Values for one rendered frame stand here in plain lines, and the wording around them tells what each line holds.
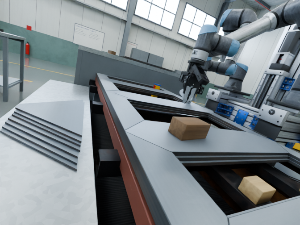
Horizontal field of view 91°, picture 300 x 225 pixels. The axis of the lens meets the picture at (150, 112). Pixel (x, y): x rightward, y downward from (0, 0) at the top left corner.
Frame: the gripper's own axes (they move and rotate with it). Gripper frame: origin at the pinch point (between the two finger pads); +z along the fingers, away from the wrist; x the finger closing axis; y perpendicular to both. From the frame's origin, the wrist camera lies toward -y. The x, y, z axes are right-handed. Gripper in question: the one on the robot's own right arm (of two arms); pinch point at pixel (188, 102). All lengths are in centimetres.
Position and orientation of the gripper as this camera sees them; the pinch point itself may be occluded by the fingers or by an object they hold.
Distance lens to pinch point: 114.9
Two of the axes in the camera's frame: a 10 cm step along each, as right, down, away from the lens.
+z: -2.6, 9.2, 2.7
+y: 3.7, 3.6, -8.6
